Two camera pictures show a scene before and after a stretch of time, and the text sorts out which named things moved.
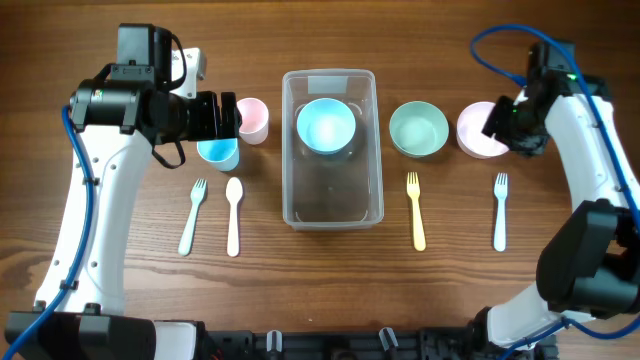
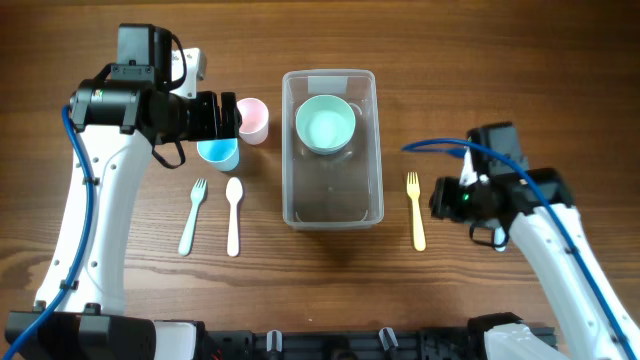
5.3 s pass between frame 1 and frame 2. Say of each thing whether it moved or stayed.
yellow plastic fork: stayed
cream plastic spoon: stayed
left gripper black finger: stayed
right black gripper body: moved
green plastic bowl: moved
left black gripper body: stayed
